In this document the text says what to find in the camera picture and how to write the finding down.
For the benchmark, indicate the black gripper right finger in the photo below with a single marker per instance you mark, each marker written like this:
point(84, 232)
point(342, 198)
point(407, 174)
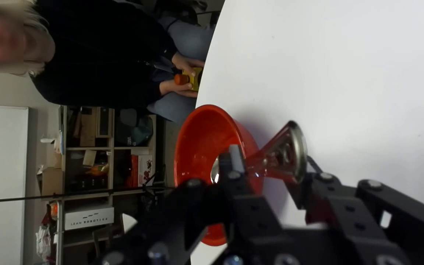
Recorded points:
point(368, 226)

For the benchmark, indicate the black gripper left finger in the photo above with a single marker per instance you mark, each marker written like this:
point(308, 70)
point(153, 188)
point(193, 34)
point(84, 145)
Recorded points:
point(251, 221)

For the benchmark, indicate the large metal spoon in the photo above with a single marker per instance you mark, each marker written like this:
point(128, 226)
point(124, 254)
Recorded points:
point(290, 152)

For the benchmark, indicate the yellow orange handheld controller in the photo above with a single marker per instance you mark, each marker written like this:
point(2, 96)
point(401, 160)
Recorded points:
point(189, 80)

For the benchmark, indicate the red bowl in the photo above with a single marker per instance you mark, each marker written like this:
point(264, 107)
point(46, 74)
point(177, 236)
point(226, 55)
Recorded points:
point(202, 142)

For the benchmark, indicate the person's right hand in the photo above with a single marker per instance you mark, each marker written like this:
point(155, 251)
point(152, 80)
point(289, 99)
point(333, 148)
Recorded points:
point(175, 89)

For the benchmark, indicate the person's left hand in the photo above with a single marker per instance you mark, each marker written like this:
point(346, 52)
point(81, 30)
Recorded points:
point(187, 64)

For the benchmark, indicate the long white box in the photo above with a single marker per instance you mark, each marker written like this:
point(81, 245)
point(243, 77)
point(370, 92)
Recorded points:
point(89, 218)

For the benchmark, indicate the metal storage shelf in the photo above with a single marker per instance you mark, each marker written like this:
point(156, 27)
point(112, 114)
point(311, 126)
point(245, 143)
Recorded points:
point(89, 148)

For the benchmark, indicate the brown cardboard box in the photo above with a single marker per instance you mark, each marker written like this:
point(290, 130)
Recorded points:
point(52, 180)

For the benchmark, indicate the seated person dark jacket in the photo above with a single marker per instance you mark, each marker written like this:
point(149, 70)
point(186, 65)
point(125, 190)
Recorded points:
point(99, 59)

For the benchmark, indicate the thin black pole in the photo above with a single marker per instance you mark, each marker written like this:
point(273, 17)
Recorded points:
point(25, 199)

